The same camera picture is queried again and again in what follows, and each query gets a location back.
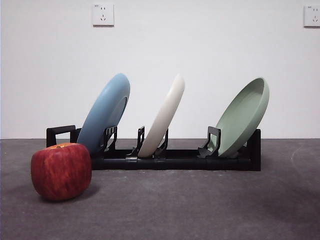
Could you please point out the red apple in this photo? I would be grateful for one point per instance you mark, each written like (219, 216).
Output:
(61, 172)

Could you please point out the black plate rack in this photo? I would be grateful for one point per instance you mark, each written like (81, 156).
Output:
(175, 165)

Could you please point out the blue plate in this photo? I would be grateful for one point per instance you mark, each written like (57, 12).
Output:
(102, 110)

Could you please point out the white plate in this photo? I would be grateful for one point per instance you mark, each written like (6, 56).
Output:
(165, 117)

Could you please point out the green plate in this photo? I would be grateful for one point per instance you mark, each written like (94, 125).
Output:
(240, 125)

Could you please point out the white wall socket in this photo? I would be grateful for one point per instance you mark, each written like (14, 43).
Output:
(312, 16)
(103, 15)

